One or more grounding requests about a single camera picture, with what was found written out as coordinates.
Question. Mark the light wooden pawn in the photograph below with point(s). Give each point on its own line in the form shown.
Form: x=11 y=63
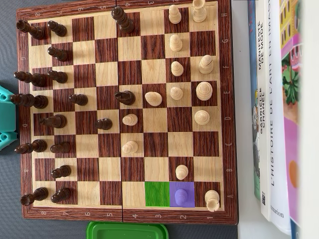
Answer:
x=177 y=69
x=180 y=196
x=129 y=119
x=176 y=93
x=175 y=15
x=176 y=43
x=130 y=147
x=182 y=171

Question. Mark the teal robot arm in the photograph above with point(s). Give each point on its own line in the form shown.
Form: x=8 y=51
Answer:
x=7 y=117

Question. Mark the dark wooden knight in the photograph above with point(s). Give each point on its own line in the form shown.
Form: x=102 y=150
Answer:
x=126 y=97
x=56 y=121

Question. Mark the light wooden king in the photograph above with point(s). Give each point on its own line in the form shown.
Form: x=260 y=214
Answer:
x=204 y=91

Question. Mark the dark wooden pawn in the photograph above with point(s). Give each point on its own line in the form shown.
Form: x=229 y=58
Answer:
x=61 y=148
x=79 y=99
x=61 y=195
x=59 y=54
x=58 y=29
x=62 y=171
x=105 y=124
x=59 y=76

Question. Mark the wooden folding chessboard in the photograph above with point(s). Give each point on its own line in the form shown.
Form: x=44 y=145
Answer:
x=107 y=74

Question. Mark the light wooden rook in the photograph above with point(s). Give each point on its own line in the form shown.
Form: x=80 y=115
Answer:
x=199 y=12
x=212 y=199

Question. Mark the blue spine book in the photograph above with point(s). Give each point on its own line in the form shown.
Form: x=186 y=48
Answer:
x=253 y=74

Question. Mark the dark wooden queen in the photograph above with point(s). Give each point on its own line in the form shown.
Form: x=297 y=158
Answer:
x=123 y=20

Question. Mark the white Gabrielle Chanel book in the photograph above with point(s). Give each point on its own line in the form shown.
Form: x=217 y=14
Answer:
x=264 y=149

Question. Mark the white art history book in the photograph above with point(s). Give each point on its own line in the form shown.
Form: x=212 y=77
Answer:
x=276 y=124

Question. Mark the green plastic lid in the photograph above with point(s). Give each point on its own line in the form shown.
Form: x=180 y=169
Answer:
x=124 y=231

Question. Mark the dark wooden bishop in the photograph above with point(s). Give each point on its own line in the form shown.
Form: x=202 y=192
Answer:
x=35 y=79
x=35 y=146

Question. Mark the dark wooden king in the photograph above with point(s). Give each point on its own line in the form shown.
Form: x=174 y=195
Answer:
x=32 y=100

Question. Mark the pink colourful book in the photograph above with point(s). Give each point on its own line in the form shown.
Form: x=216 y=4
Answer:
x=290 y=139

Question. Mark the dark wooden rook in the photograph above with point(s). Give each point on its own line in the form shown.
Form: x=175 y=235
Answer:
x=35 y=30
x=36 y=195

